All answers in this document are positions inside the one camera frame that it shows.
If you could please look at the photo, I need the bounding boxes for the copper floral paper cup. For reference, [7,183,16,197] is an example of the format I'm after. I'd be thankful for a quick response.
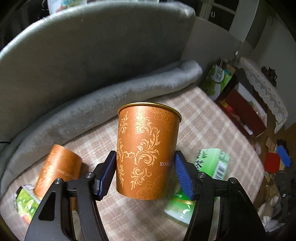
[116,102,182,200]

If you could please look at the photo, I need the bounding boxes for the grapefruit label green bottle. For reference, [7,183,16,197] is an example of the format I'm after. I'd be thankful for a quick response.
[14,184,41,225]

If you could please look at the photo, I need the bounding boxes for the green tea bottle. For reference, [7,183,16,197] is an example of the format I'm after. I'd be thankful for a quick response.
[164,148,230,226]

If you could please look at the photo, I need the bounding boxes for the grey fleece blanket roll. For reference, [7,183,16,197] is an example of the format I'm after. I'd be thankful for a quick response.
[1,60,203,195]

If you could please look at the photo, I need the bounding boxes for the pink plaid seat cover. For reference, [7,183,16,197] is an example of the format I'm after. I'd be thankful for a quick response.
[0,85,265,241]

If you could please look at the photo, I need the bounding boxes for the red cardboard box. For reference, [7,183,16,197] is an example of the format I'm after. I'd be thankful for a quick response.
[215,82,267,138]

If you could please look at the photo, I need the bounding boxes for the white lace cloth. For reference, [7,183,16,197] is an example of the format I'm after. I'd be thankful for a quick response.
[238,57,288,133]

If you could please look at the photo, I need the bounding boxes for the green paper shopping bag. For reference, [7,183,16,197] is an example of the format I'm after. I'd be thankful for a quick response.
[201,59,236,100]

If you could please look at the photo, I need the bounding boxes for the grey sofa backrest cushion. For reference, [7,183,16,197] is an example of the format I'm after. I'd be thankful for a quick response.
[1,1,196,142]

